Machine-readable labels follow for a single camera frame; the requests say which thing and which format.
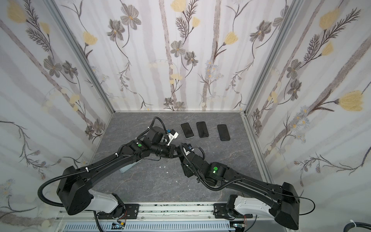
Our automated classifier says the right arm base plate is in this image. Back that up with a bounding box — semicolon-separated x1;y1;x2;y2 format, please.
213;203;253;220

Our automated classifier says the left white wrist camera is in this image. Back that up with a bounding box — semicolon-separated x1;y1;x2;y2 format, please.
167;129;179;146

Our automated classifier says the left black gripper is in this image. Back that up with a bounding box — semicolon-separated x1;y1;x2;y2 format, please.
150;143;185;159

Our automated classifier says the black phone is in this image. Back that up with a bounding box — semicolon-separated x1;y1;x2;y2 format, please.
180;122;195;139

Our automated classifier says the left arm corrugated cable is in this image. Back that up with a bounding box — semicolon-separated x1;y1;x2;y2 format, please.
37;116;169;232

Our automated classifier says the black hose bottom corner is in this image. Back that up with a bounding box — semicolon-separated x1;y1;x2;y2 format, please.
343;220;371;232

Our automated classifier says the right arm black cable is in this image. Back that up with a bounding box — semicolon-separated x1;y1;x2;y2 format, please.
178;143;316;232

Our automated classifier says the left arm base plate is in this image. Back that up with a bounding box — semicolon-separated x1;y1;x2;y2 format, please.
97;204;140;219

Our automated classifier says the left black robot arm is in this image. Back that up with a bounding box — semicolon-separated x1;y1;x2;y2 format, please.
37;126;179;218

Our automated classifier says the white perforated cable duct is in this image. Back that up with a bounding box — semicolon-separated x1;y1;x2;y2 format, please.
60;221;235;232

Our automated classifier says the translucent green case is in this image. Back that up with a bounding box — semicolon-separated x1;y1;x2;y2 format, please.
119;162;138;173

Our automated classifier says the aluminium mounting rail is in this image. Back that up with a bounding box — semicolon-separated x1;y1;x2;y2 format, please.
54;201;295;223

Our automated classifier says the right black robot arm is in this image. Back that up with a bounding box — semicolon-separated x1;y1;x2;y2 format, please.
176;148;300;230

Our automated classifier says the black phone case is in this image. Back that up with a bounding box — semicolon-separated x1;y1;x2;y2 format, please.
217;124;231;141
196;121;209;138

